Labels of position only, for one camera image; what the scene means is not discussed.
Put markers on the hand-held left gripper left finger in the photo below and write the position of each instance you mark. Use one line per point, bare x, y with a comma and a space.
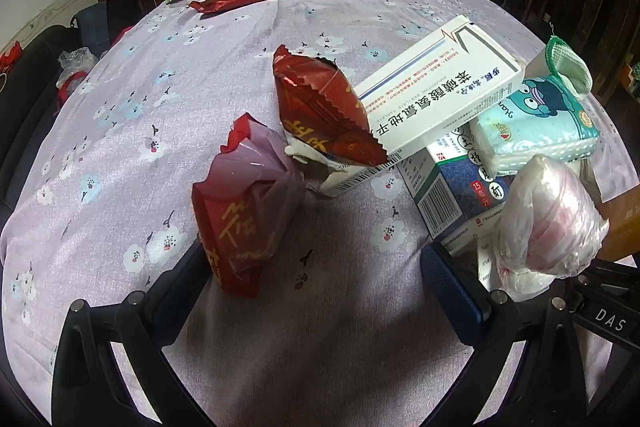
175, 292

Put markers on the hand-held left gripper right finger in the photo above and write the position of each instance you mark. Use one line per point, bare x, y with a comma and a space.
455, 292

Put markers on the red snack wrapper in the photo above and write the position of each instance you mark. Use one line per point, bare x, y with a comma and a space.
235, 217

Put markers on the blue and white medicine box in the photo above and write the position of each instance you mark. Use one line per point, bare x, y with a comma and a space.
455, 192

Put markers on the clear plastic bag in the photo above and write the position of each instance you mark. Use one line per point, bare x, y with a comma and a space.
550, 222
75, 59

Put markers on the small white barcode box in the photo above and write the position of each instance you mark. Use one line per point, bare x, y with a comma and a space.
345, 179

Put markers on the cartoon print tissue packet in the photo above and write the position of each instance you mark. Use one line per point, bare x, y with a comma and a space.
540, 122

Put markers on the large white medicine box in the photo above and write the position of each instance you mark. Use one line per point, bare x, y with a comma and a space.
440, 82

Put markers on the torn red foil wrapper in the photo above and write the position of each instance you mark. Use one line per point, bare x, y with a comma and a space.
315, 102

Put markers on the black sofa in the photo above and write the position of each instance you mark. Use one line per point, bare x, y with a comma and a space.
30, 107

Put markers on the green mesh scrubber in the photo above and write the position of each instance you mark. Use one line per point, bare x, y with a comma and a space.
567, 62

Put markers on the dark navy bag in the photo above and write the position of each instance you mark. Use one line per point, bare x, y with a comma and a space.
107, 24

